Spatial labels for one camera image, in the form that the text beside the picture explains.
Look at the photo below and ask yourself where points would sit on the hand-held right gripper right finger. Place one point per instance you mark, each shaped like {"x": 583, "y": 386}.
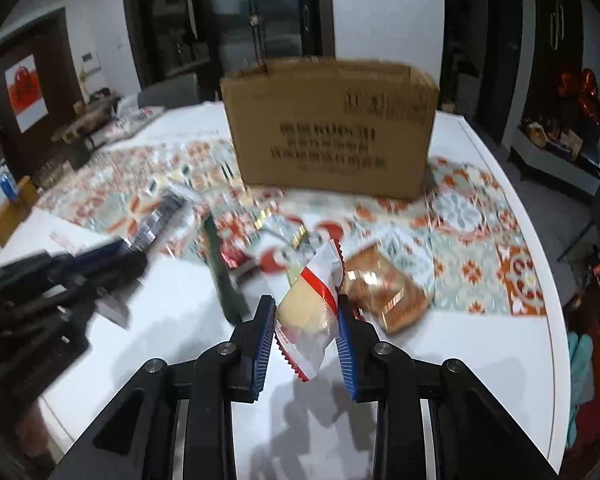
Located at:
{"x": 347, "y": 357}

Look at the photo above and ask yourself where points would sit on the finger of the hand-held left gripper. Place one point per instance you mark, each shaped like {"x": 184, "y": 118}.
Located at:
{"x": 112, "y": 310}
{"x": 105, "y": 255}

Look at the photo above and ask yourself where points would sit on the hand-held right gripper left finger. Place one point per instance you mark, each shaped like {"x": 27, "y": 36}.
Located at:
{"x": 260, "y": 352}

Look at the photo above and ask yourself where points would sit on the white red cake snack packet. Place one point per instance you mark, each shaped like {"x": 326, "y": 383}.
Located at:
{"x": 305, "y": 320}

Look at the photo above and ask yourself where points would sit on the blue silver striped snack packet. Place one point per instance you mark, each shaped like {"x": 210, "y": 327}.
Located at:
{"x": 167, "y": 220}

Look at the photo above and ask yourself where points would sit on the clear red white snack packet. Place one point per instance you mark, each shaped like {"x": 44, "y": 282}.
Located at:
{"x": 277, "y": 260}

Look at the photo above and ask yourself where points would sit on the cardboard box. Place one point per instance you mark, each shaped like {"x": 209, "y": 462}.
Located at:
{"x": 330, "y": 125}

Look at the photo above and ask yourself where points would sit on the orange brown snack packet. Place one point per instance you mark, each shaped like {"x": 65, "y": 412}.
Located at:
{"x": 390, "y": 295}

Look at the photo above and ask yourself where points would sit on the dark green snack packet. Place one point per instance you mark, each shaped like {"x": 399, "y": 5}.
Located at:
{"x": 225, "y": 280}

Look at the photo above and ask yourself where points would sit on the black object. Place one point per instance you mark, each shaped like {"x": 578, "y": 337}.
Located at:
{"x": 82, "y": 152}

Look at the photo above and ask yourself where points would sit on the blue can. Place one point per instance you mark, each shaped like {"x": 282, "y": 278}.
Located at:
{"x": 6, "y": 185}

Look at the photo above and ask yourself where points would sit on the red gold snack packet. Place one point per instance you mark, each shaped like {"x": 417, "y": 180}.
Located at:
{"x": 285, "y": 232}

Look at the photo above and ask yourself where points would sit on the printed plastic bag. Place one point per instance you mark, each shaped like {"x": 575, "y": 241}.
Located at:
{"x": 130, "y": 122}

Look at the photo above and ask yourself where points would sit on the wooden tray clutter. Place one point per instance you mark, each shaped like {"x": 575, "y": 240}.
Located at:
{"x": 85, "y": 120}

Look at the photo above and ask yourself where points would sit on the grey dining chair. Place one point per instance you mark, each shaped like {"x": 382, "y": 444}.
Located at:
{"x": 170, "y": 91}

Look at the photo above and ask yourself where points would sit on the patterned tablecloth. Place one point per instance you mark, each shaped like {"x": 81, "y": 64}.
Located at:
{"x": 470, "y": 220}

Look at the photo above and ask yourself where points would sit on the teal cloth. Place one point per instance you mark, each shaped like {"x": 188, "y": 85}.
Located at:
{"x": 580, "y": 385}

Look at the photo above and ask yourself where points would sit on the dark display cabinet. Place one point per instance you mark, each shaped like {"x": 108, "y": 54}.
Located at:
{"x": 167, "y": 20}

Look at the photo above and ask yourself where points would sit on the low side cabinet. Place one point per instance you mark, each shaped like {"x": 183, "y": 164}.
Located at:
{"x": 555, "y": 160}

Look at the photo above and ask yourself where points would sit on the glass door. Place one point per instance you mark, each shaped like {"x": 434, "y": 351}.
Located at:
{"x": 265, "y": 15}

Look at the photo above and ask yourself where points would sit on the red foil balloons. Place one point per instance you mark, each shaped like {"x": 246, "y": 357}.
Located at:
{"x": 580, "y": 92}

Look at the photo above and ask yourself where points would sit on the dark wardrobe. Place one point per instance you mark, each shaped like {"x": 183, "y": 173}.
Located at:
{"x": 557, "y": 35}

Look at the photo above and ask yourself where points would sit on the red white wall poster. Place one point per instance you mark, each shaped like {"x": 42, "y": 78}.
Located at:
{"x": 26, "y": 92}

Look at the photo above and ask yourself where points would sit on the wall switch panel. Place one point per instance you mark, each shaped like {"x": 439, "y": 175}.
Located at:
{"x": 91, "y": 62}

